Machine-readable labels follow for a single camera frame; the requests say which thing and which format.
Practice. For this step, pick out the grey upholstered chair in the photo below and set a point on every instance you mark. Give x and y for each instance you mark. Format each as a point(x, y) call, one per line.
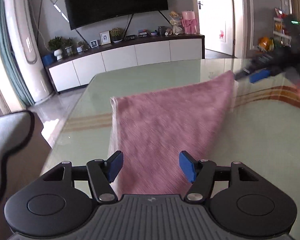
point(16, 131)

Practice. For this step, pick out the potted plant white pot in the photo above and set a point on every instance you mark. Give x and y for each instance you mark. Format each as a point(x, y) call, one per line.
point(55, 46)

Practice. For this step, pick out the white picture frame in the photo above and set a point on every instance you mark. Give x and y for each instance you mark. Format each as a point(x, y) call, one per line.
point(105, 38)

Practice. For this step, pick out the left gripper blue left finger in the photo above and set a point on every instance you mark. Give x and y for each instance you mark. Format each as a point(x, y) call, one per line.
point(106, 170)

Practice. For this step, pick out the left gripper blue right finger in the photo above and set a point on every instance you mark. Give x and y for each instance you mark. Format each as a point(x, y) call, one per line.
point(196, 169)

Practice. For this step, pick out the teal curtain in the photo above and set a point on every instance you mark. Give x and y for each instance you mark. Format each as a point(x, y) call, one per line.
point(10, 65)

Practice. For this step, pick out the pink terry towel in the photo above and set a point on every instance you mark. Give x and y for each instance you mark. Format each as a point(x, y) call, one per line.
point(151, 129)

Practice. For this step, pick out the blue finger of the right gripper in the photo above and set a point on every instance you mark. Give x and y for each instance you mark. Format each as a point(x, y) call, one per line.
point(252, 67)
point(258, 76)

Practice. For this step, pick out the white standing air conditioner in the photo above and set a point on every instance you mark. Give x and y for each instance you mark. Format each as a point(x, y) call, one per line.
point(25, 49)

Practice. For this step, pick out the white low tv cabinet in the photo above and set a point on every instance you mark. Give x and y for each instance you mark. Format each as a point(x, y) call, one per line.
point(78, 71)

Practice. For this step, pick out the pink gift box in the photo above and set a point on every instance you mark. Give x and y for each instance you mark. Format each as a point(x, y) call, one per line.
point(189, 22)

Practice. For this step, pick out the blue storage box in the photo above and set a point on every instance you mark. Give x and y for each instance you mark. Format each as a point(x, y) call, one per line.
point(48, 59)

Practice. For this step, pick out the colourful snack shelf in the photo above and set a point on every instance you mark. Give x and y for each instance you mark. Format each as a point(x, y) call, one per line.
point(280, 37)

